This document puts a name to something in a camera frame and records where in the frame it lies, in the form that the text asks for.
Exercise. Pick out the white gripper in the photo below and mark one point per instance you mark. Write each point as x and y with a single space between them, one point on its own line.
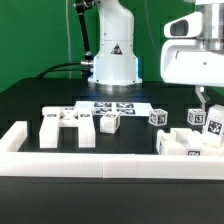
185 61

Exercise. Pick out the white chair seat part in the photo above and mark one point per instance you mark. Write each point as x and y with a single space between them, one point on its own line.
185 142

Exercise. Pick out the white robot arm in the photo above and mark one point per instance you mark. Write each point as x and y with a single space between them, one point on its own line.
115 67

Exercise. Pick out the white marker base sheet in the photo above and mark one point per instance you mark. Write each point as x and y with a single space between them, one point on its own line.
124 108

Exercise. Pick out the white chair back frame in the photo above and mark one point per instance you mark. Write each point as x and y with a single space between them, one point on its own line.
57 118

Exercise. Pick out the white U-shaped boundary frame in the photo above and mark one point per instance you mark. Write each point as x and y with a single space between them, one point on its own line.
13 162

